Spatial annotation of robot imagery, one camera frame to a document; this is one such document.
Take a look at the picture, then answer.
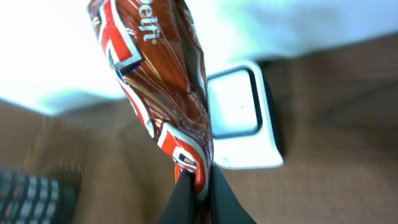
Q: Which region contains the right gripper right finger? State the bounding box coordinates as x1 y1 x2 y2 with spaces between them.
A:
209 165 256 224

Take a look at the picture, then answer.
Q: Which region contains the white barcode scanner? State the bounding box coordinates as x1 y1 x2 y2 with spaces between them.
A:
207 60 284 170

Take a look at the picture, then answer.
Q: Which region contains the dark grey plastic basket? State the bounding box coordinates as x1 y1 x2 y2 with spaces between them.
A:
1 170 78 224

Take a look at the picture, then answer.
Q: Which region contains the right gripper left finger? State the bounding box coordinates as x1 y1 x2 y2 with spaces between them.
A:
156 169 195 224

